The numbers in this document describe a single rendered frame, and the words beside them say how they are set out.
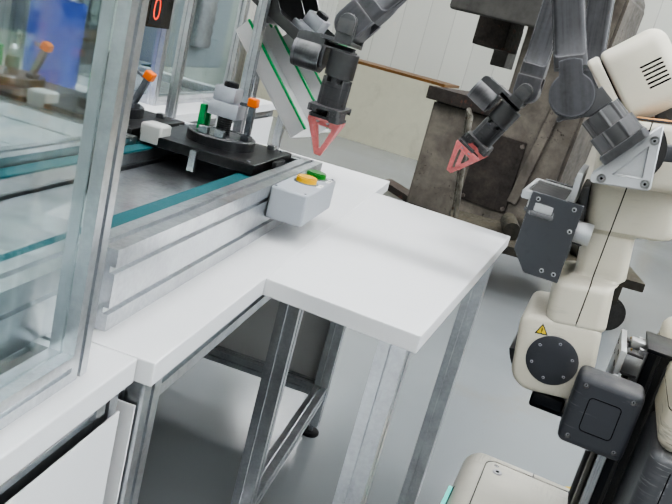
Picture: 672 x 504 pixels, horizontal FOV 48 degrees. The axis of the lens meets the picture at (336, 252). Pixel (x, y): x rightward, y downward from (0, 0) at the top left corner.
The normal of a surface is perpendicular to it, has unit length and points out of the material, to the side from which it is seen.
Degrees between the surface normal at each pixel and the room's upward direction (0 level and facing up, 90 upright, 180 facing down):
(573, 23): 85
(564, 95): 86
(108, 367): 0
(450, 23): 90
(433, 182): 90
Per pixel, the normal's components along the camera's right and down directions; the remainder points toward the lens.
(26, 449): 0.94, 0.30
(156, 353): 0.24, -0.93
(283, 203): -0.24, 0.22
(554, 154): -0.51, 0.12
